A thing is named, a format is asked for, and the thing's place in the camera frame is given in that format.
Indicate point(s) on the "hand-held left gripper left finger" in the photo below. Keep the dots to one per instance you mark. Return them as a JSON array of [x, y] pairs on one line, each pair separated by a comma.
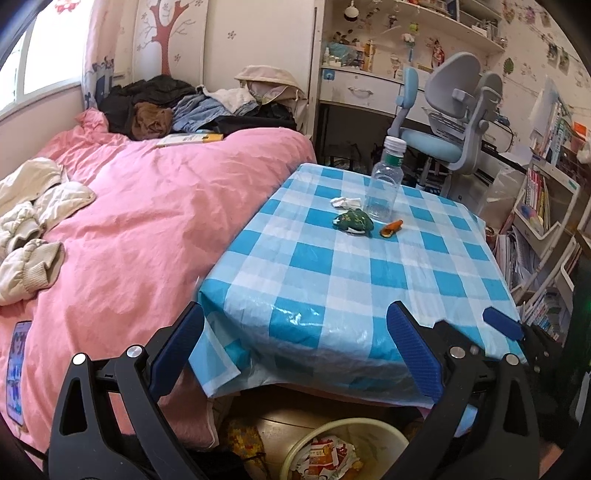
[[178, 350]]

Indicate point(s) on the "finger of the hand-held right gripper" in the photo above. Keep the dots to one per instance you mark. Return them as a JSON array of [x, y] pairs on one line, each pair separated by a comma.
[[503, 323]]

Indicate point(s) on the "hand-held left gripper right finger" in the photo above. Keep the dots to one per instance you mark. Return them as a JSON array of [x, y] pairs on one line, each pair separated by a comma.
[[415, 350]]

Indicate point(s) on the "pale yellow trash bin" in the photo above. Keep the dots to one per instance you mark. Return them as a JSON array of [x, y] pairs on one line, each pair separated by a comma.
[[392, 438]]

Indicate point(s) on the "red snack wrapper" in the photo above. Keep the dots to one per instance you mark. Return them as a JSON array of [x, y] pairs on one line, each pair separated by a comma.
[[328, 459]]

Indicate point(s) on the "green white drink carton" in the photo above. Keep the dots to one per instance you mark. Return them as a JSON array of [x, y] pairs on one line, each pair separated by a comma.
[[353, 221]]

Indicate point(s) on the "white tissue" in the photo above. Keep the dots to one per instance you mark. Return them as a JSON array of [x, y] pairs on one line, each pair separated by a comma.
[[346, 202]]

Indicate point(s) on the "blue white checkered tablecloth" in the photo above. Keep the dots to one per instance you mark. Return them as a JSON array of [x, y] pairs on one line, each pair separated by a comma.
[[346, 286]]

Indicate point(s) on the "yellow patterned slipper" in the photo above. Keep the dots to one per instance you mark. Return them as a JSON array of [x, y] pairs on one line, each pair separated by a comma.
[[244, 441]]

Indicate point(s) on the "white bookshelf with books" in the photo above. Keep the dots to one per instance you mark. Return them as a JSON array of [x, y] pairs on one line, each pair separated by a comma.
[[540, 207]]

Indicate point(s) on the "clear plastic bag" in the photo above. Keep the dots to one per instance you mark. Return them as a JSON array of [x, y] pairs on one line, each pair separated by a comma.
[[496, 189]]

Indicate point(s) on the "pink blanket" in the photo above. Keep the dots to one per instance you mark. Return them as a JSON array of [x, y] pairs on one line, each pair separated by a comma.
[[138, 221]]

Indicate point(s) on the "clear plastic bottle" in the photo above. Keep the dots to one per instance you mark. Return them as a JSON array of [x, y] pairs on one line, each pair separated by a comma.
[[381, 194]]

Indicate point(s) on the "smartphone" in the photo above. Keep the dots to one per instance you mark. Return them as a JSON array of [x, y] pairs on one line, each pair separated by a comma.
[[16, 369]]

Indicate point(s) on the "cream quilted jacket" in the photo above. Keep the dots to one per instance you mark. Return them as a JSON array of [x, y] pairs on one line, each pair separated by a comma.
[[32, 217]]

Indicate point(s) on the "yellow book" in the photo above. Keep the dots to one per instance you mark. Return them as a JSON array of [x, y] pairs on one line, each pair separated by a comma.
[[189, 139]]

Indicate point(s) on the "brown garment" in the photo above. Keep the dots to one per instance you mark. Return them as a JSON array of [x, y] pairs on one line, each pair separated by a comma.
[[150, 120]]

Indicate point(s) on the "blue grey shirt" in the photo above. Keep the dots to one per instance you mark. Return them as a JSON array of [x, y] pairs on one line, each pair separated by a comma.
[[203, 113]]

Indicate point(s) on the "grey blue desk chair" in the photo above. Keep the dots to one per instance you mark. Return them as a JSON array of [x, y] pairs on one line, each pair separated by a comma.
[[457, 87]]

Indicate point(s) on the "black garment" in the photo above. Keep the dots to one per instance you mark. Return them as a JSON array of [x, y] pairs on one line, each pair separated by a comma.
[[258, 122]]

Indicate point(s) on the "white cloth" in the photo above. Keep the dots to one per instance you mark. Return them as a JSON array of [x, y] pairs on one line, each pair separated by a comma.
[[231, 97]]

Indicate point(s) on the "black clothes pile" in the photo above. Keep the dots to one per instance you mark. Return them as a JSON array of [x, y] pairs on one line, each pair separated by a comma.
[[147, 90]]

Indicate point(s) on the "white desk with drawer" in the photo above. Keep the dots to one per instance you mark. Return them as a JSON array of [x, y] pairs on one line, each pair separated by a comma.
[[355, 90]]

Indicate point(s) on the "printed curtain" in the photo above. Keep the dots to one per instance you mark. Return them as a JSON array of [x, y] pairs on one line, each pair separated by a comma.
[[99, 83]]

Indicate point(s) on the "beige bag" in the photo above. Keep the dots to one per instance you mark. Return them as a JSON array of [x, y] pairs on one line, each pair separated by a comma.
[[272, 81]]

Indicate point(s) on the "white wall shelf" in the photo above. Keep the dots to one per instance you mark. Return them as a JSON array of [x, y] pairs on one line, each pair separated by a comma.
[[461, 27]]

